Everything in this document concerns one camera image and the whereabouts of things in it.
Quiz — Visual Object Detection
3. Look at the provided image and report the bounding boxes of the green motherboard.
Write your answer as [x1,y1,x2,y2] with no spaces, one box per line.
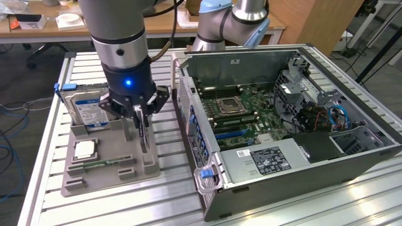
[197,83,297,151]

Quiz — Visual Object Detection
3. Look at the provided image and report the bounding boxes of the black stand pole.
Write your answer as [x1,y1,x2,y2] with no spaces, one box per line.
[356,13,402,83]

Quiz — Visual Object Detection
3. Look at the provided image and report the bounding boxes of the green GPU card black cooler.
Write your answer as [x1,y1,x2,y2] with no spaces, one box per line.
[132,105,153,154]

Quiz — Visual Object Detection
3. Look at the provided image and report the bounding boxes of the black office chair base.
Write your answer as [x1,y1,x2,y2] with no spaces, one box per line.
[24,43,72,69]

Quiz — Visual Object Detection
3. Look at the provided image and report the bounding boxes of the black plastic shroud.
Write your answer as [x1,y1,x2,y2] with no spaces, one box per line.
[295,131,349,163]

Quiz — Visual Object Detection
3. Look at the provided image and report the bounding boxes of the open grey PC case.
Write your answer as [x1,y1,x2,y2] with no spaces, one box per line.
[170,42,402,223]

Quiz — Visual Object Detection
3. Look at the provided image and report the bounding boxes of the grey power supply unit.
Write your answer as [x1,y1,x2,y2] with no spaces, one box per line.
[219,138,313,189]

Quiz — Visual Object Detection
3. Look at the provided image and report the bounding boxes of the cardboard box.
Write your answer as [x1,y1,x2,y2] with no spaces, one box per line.
[185,0,205,16]

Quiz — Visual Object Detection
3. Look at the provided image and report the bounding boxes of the black wire bundle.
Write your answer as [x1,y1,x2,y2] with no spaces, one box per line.
[291,105,329,134]

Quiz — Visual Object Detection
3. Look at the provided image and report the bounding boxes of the blue expansion slot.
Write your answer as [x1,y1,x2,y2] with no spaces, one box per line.
[215,130,249,140]

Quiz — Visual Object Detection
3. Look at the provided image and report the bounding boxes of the hard disk with blue carrier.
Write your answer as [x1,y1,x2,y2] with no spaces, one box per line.
[54,82,119,132]

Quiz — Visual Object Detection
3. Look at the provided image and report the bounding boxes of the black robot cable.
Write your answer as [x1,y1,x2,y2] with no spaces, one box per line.
[143,0,187,64]

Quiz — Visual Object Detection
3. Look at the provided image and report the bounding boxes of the perforated metal disk bay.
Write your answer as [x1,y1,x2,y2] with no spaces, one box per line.
[273,69,321,123]

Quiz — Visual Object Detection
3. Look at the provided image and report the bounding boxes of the blue floor cable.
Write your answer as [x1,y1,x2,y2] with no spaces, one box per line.
[0,103,31,203]

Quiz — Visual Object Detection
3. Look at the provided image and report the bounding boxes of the white paper stack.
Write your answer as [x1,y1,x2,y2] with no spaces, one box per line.
[178,13,202,28]

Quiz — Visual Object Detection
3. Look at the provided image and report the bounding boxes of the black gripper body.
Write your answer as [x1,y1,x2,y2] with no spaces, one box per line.
[102,57,158,111]

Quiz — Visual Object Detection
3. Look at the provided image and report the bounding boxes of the metal CPU socket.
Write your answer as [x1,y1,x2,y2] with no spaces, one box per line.
[214,96,250,116]

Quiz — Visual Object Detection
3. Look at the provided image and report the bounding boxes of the silver CPU chip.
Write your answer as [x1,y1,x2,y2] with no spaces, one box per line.
[74,141,96,158]

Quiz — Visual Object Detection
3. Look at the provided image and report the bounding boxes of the grey plastic parts rack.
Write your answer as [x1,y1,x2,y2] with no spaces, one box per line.
[60,116,163,198]

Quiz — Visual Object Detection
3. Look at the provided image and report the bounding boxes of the white box with black lid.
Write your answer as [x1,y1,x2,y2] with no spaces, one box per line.
[15,14,48,30]

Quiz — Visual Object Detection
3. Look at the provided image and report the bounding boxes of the open metal disk bay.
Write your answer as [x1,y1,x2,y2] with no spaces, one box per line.
[329,126,396,156]

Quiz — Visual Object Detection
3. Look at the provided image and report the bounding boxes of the installed green RAM stick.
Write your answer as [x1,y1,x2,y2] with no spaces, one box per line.
[215,114,261,127]

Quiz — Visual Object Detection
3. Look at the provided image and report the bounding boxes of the blue disk wire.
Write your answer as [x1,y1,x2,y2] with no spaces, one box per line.
[326,105,352,131]

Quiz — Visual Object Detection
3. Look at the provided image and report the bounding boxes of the flat white square box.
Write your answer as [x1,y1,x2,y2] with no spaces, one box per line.
[55,13,86,32]

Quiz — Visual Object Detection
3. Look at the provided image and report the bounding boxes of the wooden desk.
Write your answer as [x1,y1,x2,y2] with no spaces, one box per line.
[0,0,287,44]

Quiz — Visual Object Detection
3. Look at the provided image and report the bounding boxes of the black floor box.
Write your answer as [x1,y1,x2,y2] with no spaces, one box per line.
[341,47,358,58]

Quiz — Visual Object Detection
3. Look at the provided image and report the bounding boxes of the loose green RAM stick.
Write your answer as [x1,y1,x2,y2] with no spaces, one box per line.
[67,157,135,169]

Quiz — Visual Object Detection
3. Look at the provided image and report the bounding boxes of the long black expansion slot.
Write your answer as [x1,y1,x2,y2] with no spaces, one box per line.
[213,126,241,136]

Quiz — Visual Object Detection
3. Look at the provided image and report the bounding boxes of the wooden cabinet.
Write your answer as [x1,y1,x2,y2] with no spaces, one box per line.
[266,0,368,57]

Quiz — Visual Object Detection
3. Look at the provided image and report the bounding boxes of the clear plastic bag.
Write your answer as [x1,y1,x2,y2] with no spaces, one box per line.
[0,0,31,15]

